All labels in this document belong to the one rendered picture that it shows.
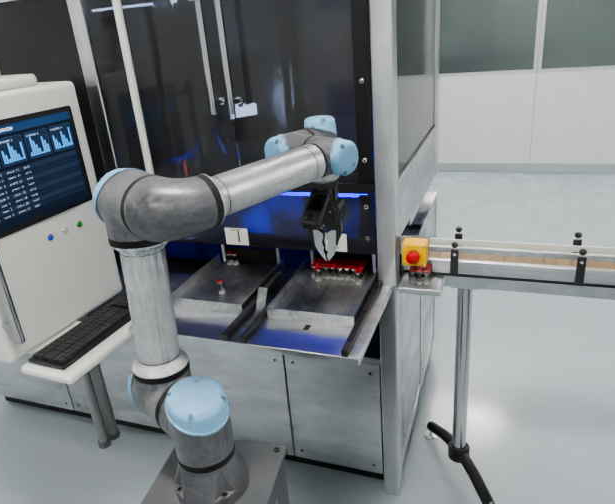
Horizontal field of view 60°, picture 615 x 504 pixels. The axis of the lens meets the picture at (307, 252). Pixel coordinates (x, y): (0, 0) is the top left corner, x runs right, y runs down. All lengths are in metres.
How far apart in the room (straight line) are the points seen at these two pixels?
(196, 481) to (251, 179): 0.59
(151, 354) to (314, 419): 1.08
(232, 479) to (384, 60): 1.08
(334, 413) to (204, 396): 1.03
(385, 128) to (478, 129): 4.69
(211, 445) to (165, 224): 0.43
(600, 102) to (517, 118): 0.77
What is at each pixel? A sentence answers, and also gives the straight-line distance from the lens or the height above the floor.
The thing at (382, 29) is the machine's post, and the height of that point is 1.63.
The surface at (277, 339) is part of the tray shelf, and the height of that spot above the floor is 0.88.
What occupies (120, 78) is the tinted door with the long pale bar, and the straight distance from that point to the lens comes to 1.90.
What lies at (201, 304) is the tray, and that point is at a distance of 1.66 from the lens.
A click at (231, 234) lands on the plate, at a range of 1.82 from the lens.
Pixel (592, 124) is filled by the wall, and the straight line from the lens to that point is 6.24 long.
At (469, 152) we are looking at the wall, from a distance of 6.26.
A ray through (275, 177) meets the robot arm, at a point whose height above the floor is 1.39.
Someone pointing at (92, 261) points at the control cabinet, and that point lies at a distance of 1.97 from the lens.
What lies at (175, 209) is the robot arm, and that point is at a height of 1.39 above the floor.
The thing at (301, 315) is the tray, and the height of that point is 0.90.
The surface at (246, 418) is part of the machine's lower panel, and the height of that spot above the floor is 0.24.
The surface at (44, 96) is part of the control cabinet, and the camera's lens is 1.84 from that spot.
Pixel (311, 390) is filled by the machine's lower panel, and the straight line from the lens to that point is 2.02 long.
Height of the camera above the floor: 1.65
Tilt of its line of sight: 23 degrees down
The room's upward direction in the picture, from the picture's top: 5 degrees counter-clockwise
